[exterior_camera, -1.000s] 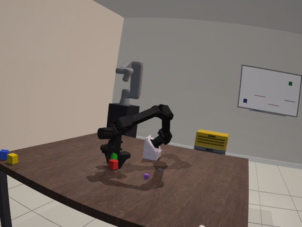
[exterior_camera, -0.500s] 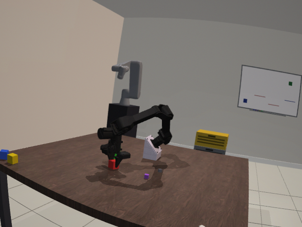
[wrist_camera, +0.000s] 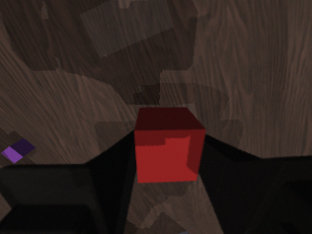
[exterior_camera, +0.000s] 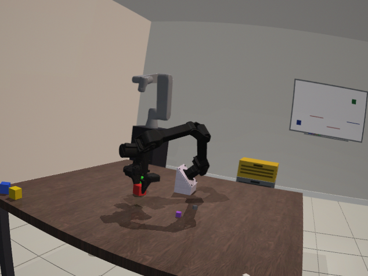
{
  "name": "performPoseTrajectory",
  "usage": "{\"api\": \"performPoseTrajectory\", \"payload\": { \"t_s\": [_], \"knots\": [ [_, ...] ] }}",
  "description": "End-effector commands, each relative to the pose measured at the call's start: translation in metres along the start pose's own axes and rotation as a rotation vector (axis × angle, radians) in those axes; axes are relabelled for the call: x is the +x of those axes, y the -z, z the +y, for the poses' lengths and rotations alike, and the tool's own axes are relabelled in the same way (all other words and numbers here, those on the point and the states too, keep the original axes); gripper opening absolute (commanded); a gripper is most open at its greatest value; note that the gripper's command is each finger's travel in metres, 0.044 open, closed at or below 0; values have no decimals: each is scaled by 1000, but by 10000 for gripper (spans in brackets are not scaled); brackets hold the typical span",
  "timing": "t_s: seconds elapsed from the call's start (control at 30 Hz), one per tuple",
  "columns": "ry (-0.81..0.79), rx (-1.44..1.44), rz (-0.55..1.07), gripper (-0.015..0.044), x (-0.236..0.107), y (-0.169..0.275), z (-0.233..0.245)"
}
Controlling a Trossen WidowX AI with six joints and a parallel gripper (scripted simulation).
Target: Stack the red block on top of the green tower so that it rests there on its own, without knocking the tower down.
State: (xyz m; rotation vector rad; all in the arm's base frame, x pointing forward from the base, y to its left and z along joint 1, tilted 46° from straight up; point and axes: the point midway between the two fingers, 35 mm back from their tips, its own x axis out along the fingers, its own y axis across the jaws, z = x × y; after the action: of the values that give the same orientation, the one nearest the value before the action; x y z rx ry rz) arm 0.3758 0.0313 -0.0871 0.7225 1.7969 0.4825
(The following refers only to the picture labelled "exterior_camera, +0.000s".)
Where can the blue block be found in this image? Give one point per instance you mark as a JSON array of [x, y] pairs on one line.
[[4, 187]]

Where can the yellow cube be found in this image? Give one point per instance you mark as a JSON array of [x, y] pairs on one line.
[[15, 192]]

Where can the red block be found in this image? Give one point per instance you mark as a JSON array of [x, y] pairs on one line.
[[137, 190]]

